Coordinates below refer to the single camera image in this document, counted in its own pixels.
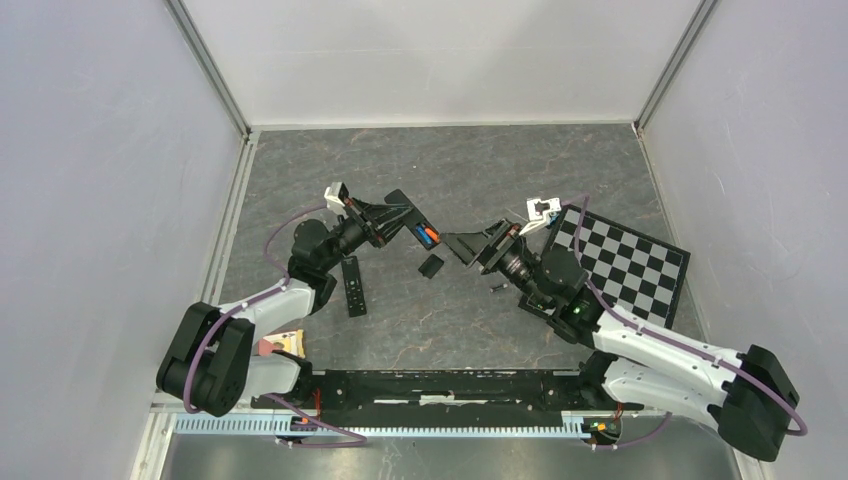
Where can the blue battery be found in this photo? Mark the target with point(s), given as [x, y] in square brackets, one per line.
[420, 231]

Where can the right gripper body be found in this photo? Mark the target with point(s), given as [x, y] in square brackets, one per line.
[502, 251]

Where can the white cable duct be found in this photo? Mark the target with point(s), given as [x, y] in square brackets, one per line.
[290, 426]

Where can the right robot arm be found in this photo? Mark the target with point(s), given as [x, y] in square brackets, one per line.
[746, 397]

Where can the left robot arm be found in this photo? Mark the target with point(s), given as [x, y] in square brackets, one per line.
[213, 361]

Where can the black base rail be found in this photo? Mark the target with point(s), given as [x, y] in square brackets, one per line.
[455, 398]

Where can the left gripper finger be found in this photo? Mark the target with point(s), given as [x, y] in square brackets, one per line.
[383, 233]
[382, 212]

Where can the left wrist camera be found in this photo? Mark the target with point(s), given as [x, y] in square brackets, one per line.
[335, 196]

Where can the black battery cover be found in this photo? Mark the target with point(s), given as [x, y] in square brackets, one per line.
[431, 266]

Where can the black remote back up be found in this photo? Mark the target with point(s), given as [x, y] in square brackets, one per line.
[398, 196]

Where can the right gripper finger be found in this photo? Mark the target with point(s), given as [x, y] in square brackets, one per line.
[495, 239]
[465, 246]

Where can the black white chessboard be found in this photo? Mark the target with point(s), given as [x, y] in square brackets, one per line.
[632, 269]

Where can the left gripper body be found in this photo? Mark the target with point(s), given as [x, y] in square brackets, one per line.
[363, 222]

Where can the black remote with buttons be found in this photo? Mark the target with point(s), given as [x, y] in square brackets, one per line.
[353, 286]

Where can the orange battery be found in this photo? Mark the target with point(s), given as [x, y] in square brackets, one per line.
[432, 234]

